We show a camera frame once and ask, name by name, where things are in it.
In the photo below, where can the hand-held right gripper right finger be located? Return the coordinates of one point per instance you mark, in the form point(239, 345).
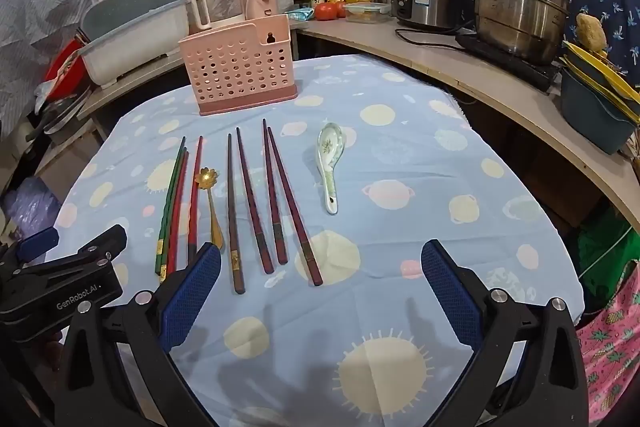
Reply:
point(450, 292)

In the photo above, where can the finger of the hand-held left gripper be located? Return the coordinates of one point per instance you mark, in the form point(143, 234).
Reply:
point(95, 247)
point(37, 243)

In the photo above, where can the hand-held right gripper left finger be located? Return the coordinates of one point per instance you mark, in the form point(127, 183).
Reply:
point(192, 297)

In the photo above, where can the green chopstick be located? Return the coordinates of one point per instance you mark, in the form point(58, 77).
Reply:
point(164, 264)
point(170, 204)

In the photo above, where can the red chopstick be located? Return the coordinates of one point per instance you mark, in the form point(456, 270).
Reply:
point(179, 217)
point(196, 202)

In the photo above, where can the brown chopstick with gold band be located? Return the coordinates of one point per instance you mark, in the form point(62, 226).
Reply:
point(233, 217)

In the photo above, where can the gold flower spoon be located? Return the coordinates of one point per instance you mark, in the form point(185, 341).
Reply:
point(204, 178)

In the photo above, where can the white floral ceramic spoon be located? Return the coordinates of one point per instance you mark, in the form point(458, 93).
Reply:
point(330, 142)

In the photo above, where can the pink perforated utensil basket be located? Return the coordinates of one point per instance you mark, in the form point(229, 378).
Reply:
point(235, 67)

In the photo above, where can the bluish plastic bag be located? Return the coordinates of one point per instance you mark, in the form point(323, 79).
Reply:
point(32, 207)

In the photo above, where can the blue planet print tablecloth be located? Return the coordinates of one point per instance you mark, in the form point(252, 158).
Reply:
point(390, 207)

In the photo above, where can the metal pans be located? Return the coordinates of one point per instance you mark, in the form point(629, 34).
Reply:
point(60, 114)

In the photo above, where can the green bag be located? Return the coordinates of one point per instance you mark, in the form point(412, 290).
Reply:
point(605, 252)

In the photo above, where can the pink pineapple print cloth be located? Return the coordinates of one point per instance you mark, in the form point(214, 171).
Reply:
point(612, 342)

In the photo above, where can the red plastic basin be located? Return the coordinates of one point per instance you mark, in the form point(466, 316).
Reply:
point(62, 72)

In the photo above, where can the grey white dish bin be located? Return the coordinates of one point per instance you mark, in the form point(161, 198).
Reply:
point(125, 42)

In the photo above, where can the teal plastic basin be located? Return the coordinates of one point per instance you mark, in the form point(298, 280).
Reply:
point(590, 117)

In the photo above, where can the curved wooden counter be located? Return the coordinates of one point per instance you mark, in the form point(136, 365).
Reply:
point(450, 62)

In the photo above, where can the grey plastic sheet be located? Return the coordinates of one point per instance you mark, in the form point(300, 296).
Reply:
point(45, 7)

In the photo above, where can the black induction cooker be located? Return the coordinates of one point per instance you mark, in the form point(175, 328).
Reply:
point(530, 69)

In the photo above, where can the white glass jug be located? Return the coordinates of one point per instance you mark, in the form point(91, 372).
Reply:
point(220, 4)

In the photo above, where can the glass food container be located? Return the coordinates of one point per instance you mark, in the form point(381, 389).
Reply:
point(367, 13)

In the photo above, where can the tan loofah sponge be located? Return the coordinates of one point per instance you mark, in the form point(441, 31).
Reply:
point(591, 32)

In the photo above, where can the large steel steamer pot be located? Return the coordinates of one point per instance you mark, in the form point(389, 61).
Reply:
point(520, 2)

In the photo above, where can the blue wet wipes packet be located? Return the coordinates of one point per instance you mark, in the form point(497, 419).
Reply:
point(300, 14)

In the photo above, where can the red tomato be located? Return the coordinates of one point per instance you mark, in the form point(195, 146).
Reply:
point(342, 9)
point(326, 11)

